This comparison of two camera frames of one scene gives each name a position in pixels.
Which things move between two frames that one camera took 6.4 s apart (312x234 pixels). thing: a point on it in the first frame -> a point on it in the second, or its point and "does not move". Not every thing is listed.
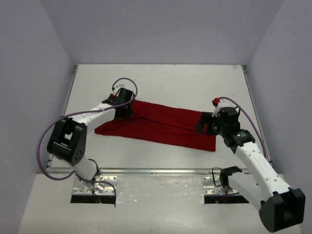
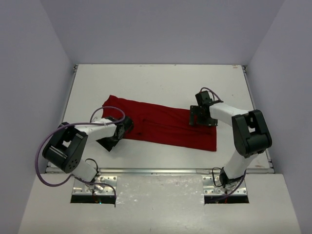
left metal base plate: (101, 185) does not move
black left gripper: (124, 111) -> (113, 140)
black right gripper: (205, 118) -> (195, 110)
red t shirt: (169, 126) does not move
